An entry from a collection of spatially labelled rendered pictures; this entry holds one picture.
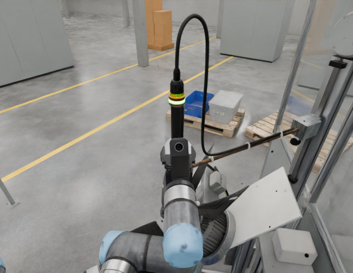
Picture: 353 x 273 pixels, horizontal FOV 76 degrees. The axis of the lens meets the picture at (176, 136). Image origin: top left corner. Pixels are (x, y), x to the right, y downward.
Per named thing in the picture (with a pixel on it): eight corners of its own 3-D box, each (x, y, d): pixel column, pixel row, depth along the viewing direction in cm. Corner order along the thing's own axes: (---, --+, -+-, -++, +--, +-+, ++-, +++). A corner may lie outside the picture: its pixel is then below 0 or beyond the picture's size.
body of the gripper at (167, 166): (165, 174, 66) (164, 208, 56) (164, 151, 62) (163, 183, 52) (190, 174, 67) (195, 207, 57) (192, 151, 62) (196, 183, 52)
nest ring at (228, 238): (196, 221, 125) (191, 218, 124) (233, 200, 111) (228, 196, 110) (192, 272, 103) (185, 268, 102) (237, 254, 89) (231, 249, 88)
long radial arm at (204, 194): (219, 215, 112) (202, 203, 109) (208, 221, 116) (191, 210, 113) (219, 175, 136) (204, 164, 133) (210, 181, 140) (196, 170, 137)
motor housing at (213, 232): (198, 223, 122) (180, 210, 119) (230, 205, 110) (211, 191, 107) (195, 266, 103) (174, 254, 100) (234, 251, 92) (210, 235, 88)
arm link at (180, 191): (163, 197, 48) (201, 197, 48) (163, 182, 52) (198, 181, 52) (164, 220, 52) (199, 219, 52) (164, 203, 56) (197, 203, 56)
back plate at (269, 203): (185, 207, 146) (184, 206, 146) (277, 149, 111) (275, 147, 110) (172, 303, 102) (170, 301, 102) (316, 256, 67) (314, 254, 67)
